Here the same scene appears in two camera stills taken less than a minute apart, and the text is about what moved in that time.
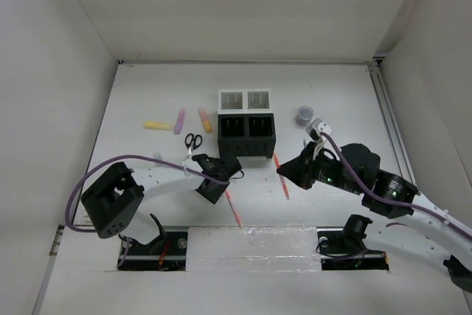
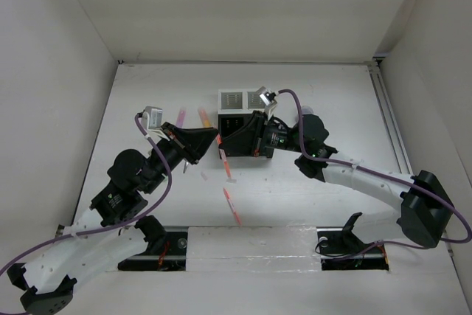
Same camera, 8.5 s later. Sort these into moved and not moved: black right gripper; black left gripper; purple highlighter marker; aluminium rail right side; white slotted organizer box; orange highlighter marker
Moved: black left gripper; black right gripper
Not moved: purple highlighter marker; white slotted organizer box; aluminium rail right side; orange highlighter marker
